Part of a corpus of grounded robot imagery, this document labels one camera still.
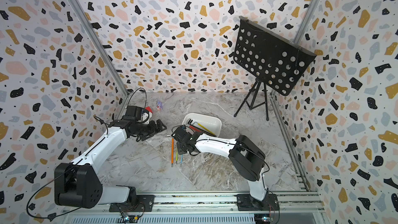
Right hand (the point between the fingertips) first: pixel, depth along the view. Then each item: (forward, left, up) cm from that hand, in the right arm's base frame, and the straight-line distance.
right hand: (181, 148), depth 87 cm
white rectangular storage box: (+20, -18, -5) cm, 27 cm away
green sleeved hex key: (-3, +3, -5) cm, 7 cm away
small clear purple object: (+34, +21, 0) cm, 40 cm away
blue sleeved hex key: (-5, 0, -5) cm, 7 cm away
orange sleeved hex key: (0, +6, -6) cm, 8 cm away
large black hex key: (+20, -2, -4) cm, 21 cm away
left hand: (+6, +10, +9) cm, 15 cm away
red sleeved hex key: (+16, -5, -4) cm, 17 cm away
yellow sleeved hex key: (+16, -12, -4) cm, 21 cm away
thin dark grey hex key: (+15, -11, -5) cm, 19 cm away
